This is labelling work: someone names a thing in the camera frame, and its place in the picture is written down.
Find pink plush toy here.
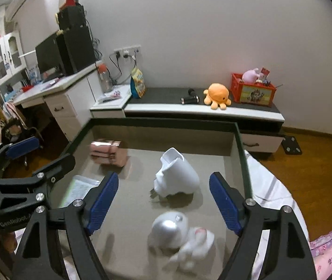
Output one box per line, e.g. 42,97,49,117
242,68,261,83

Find orange octopus plush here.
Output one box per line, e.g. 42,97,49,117
203,83,232,110

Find white air conditioner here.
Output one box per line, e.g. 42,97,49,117
5,0,43,18

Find blue and yellow snack bag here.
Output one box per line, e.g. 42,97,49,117
130,68,147,99

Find papers in clear sleeve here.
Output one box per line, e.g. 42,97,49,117
97,90,132,106

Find white and black low cabinet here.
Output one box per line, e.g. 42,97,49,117
90,86,285,154

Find white wall power strip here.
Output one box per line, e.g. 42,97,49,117
114,45,142,59

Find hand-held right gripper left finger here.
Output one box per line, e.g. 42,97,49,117
14,171,120,280

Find silver round ball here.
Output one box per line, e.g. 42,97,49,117
149,211,189,249

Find pink storage box dark rim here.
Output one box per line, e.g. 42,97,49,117
49,117,254,280

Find white desk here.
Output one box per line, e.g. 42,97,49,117
12,61,104,143

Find black computer monitor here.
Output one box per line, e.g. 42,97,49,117
35,32,65,78

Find white toy figurine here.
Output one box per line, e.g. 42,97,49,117
169,227,215,269

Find white glass-door cabinet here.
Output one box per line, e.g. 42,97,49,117
0,31,28,87

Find clear bottle orange cap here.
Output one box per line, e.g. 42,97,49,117
98,63,113,93

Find white striped bed sheet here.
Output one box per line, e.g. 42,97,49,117
243,149,310,241

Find small black speaker box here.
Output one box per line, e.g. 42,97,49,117
57,5,86,31

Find red printed crate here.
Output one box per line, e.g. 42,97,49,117
231,73,276,107

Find white plug-in device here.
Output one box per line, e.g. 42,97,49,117
150,148,200,202

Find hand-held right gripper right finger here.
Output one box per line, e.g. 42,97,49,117
209,171,318,280

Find large black speaker box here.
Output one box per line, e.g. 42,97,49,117
55,25,96,76

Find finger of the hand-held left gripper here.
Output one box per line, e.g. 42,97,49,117
0,154,76,207
0,136,41,178

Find rose gold pink case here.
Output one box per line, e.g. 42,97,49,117
90,140,129,167

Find black massage gun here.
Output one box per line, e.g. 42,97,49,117
181,88,200,105

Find black floor scale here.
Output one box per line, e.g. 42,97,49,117
281,136,303,155

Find clear plastic packet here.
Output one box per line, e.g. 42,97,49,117
60,175,102,208

